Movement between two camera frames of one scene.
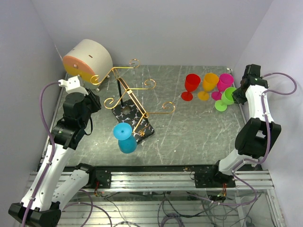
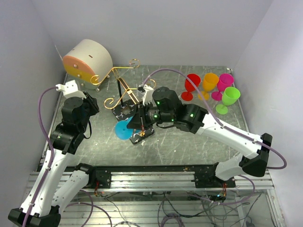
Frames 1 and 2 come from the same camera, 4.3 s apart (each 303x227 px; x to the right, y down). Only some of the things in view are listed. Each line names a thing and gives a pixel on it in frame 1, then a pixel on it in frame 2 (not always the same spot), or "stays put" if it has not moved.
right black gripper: [237, 98] to [136, 122]
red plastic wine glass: [191, 82] stays put
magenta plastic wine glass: [225, 82] stays put
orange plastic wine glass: [209, 82] stays put
